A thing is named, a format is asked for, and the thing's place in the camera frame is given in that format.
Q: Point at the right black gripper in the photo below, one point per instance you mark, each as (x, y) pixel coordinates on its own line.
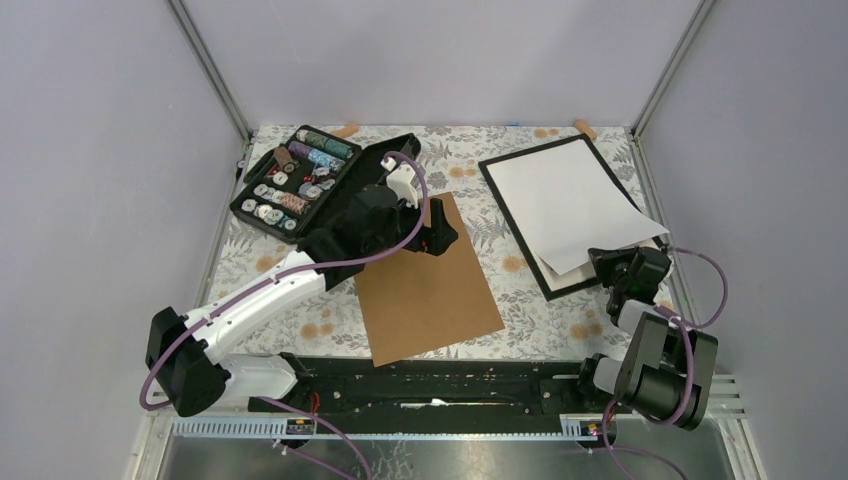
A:
(603, 259)

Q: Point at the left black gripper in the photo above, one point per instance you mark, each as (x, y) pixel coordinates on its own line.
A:
(437, 238)

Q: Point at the brown cardboard backing board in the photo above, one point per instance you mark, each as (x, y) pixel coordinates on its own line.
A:
(414, 303)

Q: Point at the black picture frame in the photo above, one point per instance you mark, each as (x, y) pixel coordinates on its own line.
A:
(523, 225)

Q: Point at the cream paper mat board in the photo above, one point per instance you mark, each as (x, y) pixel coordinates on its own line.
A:
(554, 284)

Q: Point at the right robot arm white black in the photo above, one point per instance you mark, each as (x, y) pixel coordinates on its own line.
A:
(667, 370)

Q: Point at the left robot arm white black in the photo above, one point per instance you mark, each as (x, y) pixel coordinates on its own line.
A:
(190, 357)

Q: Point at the left wooden cork piece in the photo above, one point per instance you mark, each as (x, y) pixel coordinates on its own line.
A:
(346, 131)

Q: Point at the wooden cork piece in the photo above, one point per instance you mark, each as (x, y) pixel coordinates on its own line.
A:
(346, 131)
(584, 128)

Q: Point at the floral patterned table mat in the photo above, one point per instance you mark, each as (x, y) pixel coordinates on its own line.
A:
(569, 328)

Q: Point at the black open poker chip case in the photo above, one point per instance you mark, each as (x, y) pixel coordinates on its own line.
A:
(300, 183)

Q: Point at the right wooden cork piece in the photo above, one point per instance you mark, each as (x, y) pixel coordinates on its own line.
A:
(584, 128)

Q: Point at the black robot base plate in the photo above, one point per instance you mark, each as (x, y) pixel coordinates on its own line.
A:
(419, 394)

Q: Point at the white slotted cable duct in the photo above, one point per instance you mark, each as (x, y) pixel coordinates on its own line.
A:
(300, 428)

